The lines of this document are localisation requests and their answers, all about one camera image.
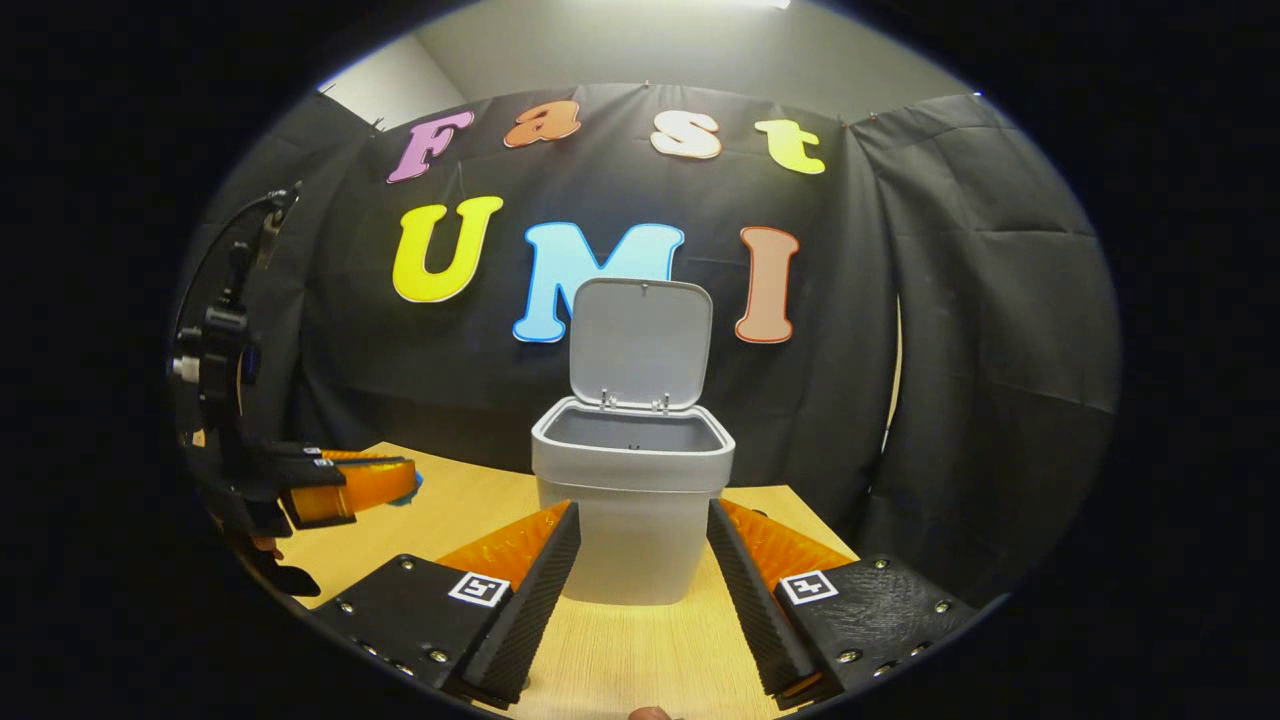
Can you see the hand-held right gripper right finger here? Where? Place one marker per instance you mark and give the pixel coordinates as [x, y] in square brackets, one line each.
[750, 610]

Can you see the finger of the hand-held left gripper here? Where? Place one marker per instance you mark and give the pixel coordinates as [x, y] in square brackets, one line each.
[360, 490]
[360, 456]

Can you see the grey desktop garbage bin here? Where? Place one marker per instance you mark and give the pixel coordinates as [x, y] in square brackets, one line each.
[630, 530]

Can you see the wooden desktop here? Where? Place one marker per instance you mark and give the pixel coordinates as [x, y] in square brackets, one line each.
[620, 660]

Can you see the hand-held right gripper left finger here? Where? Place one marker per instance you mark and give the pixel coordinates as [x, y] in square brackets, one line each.
[535, 610]

